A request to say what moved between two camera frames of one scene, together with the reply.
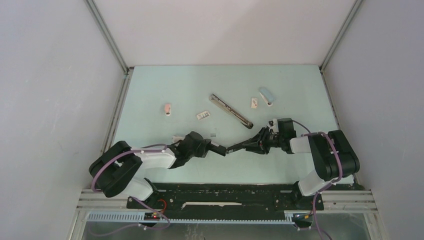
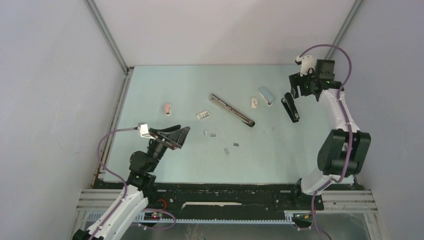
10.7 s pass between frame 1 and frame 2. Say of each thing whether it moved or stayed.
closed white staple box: stayed
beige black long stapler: stayed
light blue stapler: stayed
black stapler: moved
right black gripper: moved
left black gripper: moved
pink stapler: stayed
